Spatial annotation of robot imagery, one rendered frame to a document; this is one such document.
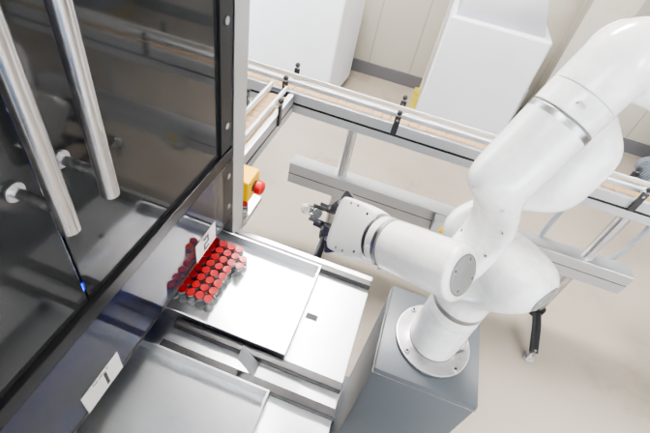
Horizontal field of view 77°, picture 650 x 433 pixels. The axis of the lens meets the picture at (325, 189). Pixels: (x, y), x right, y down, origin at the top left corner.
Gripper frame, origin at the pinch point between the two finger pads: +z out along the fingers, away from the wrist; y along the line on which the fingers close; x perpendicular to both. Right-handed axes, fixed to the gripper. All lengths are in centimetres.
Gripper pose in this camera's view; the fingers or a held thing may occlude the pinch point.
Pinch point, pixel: (322, 215)
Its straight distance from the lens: 79.8
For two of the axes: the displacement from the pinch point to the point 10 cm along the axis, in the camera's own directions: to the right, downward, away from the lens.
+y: 3.4, -9.4, 0.1
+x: -7.1, -2.6, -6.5
